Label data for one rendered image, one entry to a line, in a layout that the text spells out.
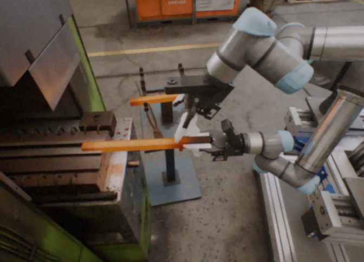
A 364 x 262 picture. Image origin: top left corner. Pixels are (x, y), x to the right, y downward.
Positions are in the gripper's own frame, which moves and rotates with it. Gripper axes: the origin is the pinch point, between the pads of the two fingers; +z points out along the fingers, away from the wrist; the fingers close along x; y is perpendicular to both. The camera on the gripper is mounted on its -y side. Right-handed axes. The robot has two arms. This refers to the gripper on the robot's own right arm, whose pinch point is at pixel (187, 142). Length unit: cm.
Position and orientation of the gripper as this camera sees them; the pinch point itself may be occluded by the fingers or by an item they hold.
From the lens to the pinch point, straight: 70.8
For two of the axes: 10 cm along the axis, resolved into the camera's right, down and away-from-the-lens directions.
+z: -10.0, 0.4, -0.3
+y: 0.1, 6.8, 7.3
